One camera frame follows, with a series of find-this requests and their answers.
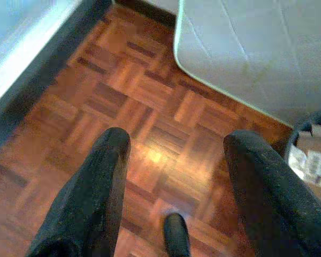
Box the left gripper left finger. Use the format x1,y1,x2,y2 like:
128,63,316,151
29,127,131,257

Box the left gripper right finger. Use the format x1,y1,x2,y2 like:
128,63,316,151
223,130,321,257

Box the black robot left foot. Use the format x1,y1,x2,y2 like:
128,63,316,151
163,213,193,257

